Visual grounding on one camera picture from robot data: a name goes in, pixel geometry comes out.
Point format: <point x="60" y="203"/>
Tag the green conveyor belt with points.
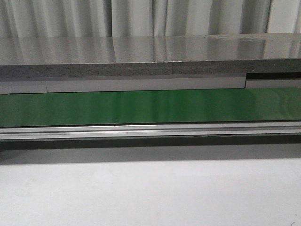
<point x="162" y="106"/>

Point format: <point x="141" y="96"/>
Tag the white pleated curtain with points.
<point x="116" y="18"/>

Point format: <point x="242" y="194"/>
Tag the aluminium conveyor front rail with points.
<point x="151" y="130"/>

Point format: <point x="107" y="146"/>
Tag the grey conveyor back rail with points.
<point x="150" y="82"/>

